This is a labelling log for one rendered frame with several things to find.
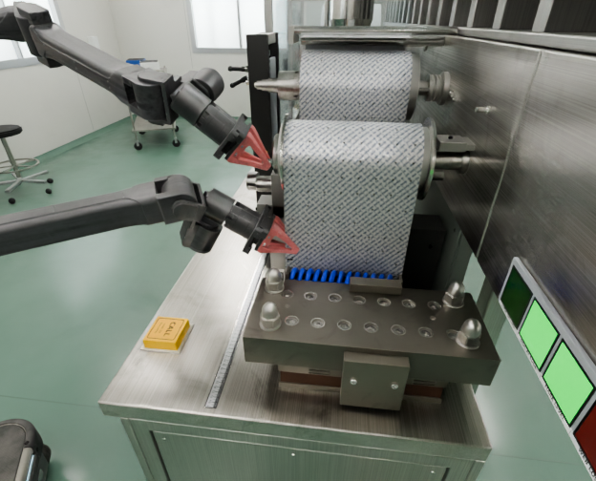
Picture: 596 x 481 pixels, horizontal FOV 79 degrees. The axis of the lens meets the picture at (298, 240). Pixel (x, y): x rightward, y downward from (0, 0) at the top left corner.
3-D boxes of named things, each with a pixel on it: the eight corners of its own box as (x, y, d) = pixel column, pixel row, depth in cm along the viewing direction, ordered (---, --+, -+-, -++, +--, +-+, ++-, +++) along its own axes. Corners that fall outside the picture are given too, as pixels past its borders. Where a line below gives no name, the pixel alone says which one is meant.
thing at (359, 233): (286, 271, 76) (284, 189, 66) (400, 279, 73) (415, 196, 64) (286, 272, 75) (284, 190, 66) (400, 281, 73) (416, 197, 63)
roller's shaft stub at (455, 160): (421, 167, 69) (425, 144, 67) (459, 168, 68) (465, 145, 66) (425, 175, 65) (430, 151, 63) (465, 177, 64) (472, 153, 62)
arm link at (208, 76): (143, 122, 67) (133, 76, 61) (170, 96, 75) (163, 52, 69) (204, 135, 67) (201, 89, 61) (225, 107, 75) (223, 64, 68)
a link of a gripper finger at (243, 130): (256, 187, 69) (215, 156, 66) (261, 171, 75) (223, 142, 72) (278, 163, 66) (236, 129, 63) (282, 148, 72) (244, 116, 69)
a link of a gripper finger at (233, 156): (257, 184, 70) (217, 154, 67) (262, 169, 76) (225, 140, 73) (279, 160, 67) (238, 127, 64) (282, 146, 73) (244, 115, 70)
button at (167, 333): (159, 324, 79) (158, 315, 78) (190, 326, 78) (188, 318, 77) (144, 347, 73) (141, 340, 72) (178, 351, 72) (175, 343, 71)
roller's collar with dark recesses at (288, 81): (282, 96, 90) (281, 69, 87) (306, 97, 90) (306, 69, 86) (277, 102, 85) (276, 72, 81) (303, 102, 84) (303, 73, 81)
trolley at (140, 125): (138, 134, 543) (121, 57, 489) (179, 131, 557) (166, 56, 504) (134, 152, 469) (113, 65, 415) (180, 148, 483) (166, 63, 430)
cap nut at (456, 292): (440, 294, 67) (445, 275, 65) (460, 296, 67) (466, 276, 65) (444, 307, 64) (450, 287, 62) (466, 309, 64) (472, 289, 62)
